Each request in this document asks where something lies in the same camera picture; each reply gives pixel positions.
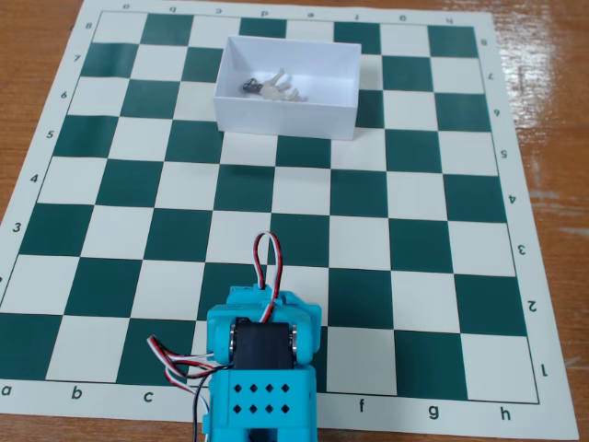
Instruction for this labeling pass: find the small grey toy horse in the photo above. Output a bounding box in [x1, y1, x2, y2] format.
[238, 66, 307, 104]

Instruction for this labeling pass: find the white rectangular open box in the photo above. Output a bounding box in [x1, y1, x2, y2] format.
[213, 35, 362, 141]

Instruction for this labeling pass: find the green and cream chessboard mat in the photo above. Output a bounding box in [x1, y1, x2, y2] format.
[0, 0, 580, 442]

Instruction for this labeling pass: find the red white black servo cable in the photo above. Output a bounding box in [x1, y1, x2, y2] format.
[163, 363, 217, 442]
[145, 335, 234, 372]

